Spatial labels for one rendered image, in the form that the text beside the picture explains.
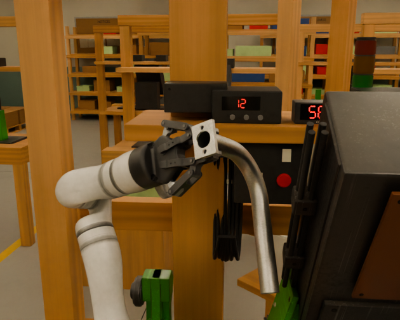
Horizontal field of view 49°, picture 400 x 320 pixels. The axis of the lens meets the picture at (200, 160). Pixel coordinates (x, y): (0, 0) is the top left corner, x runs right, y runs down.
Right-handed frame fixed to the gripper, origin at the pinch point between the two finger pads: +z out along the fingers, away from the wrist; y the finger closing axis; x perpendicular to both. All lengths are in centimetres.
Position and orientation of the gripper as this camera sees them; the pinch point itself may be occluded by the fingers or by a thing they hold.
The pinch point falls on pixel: (207, 144)
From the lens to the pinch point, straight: 68.4
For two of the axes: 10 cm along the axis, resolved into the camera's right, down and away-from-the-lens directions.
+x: 6.2, 1.6, 7.7
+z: 7.8, -2.7, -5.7
